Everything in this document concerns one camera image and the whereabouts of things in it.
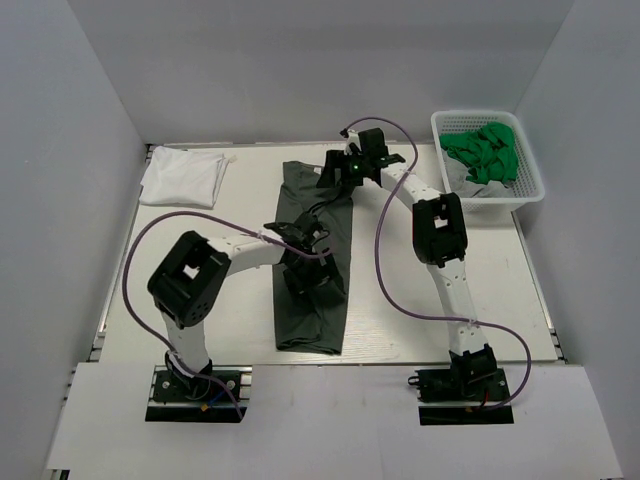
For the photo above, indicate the white plastic basket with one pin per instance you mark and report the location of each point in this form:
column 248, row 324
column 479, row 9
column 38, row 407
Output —
column 527, row 188

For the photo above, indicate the dark grey t-shirt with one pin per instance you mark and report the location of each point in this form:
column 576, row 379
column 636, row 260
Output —
column 314, row 322

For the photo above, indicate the green t-shirt in basket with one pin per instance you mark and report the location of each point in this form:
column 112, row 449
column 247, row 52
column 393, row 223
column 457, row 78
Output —
column 488, row 153

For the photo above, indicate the white folded t-shirt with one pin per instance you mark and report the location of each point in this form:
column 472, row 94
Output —
column 183, row 177

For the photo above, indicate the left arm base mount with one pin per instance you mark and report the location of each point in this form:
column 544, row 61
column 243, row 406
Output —
column 170, row 401

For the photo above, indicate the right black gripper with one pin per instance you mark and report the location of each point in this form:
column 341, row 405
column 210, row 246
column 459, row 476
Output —
column 338, row 160

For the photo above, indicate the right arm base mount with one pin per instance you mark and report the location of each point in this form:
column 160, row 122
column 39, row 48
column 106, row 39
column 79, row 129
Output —
column 441, row 402

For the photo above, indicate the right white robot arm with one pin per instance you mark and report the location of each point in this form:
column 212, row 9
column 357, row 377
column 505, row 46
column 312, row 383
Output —
column 439, row 241

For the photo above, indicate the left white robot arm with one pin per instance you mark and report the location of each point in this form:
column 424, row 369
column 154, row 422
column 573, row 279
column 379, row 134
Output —
column 186, row 284

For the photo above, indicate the grey t-shirt in basket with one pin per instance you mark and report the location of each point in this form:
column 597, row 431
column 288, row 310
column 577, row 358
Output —
column 457, row 175

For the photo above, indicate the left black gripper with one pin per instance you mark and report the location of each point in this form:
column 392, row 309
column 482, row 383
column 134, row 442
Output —
column 322, row 275

